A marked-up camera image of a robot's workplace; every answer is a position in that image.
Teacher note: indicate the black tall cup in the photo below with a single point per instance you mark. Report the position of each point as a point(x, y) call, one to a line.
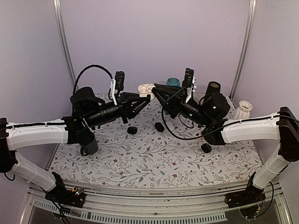
point(212, 87)

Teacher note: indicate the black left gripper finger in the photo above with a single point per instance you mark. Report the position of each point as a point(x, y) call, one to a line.
point(129, 96)
point(138, 104)

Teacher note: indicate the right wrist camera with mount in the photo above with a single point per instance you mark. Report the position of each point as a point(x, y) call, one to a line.
point(189, 83)

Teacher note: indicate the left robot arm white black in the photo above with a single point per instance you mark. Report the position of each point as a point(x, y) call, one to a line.
point(89, 113)

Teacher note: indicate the aluminium front rail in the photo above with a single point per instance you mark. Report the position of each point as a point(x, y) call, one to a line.
point(185, 205)

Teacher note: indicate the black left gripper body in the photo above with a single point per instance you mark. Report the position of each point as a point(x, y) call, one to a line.
point(124, 108)

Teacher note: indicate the aluminium frame post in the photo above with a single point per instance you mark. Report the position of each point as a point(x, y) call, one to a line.
point(244, 49)
point(63, 39)

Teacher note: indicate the black earbud case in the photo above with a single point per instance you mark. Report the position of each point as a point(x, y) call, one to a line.
point(159, 127)
point(206, 148)
point(132, 130)

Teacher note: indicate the white ribbed vase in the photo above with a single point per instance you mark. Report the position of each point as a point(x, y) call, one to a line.
point(243, 110)

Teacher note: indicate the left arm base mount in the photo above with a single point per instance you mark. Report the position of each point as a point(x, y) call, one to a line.
point(61, 195)

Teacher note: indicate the black earbud case right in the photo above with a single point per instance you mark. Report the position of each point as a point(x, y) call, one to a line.
point(206, 148)

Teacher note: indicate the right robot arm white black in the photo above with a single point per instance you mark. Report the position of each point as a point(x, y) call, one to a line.
point(209, 113)

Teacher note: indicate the teal tall cup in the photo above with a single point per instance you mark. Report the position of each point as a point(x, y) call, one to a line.
point(173, 82)

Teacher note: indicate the black earbud case centre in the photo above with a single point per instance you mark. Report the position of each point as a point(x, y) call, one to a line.
point(159, 127)

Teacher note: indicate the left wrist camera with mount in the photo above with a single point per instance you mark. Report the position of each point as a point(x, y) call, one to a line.
point(116, 86)

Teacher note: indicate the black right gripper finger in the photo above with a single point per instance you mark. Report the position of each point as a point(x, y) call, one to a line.
point(167, 88)
point(162, 94)

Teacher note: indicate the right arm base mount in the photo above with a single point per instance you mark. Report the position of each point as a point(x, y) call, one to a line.
point(245, 197)

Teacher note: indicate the right aluminium frame post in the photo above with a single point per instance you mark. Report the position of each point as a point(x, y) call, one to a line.
point(244, 49)

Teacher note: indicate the left aluminium frame post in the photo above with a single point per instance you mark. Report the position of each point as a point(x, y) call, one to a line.
point(63, 39)

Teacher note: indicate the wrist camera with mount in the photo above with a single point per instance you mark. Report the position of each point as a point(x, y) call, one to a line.
point(189, 83)
point(116, 86)

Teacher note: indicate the white earbud case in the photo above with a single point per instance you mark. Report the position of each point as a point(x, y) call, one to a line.
point(145, 90)

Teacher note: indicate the black earbud case left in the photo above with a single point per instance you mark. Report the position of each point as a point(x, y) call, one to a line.
point(132, 130)

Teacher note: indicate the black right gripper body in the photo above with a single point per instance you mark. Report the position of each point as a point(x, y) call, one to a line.
point(176, 107)

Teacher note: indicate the dark grey mug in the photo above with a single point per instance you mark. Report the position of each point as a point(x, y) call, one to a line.
point(89, 148)

